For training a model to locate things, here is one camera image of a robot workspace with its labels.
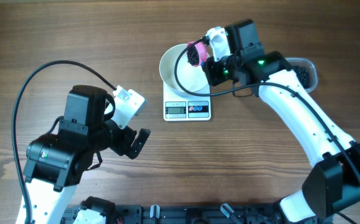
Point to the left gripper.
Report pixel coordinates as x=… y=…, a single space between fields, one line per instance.
x=121 y=147

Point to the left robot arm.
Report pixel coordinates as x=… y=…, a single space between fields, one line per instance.
x=52 y=173

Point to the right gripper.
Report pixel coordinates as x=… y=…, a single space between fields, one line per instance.
x=213 y=78

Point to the white digital kitchen scale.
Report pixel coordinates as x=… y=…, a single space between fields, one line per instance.
x=185 y=107

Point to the white bowl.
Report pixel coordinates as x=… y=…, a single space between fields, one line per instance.
x=191 y=78

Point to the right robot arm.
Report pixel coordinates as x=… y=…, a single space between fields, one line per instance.
x=334 y=181

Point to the black beans in container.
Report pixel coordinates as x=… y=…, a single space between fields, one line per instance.
x=303 y=76

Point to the clear plastic container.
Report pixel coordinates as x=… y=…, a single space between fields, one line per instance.
x=304 y=62

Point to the pink scoop with blue handle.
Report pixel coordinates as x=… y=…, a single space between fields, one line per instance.
x=196 y=53

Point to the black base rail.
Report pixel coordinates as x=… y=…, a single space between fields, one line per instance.
x=108 y=212

